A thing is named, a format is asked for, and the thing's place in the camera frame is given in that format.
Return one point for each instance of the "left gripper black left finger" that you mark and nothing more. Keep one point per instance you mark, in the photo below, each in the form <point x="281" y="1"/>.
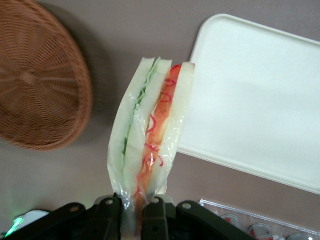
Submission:
<point x="105" y="220"/>

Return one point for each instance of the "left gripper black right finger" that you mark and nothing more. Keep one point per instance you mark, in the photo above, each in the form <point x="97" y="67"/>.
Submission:
<point x="155" y="220"/>

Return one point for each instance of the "plastic-wrapped sandwich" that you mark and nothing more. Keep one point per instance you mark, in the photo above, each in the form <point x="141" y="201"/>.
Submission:
<point x="140" y="125"/>

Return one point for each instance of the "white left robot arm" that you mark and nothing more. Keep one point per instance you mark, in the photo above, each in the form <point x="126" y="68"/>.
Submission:
<point x="35" y="214"/>

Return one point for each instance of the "cream plastic tray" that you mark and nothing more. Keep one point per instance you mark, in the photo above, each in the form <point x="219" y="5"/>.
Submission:
<point x="250" y="105"/>

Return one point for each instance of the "brown wicker basket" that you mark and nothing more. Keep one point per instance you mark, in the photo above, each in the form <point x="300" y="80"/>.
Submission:
<point x="37" y="82"/>

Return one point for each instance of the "clear acrylic bottle stand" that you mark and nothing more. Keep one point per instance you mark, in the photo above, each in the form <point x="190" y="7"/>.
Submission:
<point x="217" y="209"/>

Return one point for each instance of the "red cola bottle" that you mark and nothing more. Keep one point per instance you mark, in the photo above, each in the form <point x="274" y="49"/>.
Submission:
<point x="231" y="218"/>
<point x="260" y="228"/>

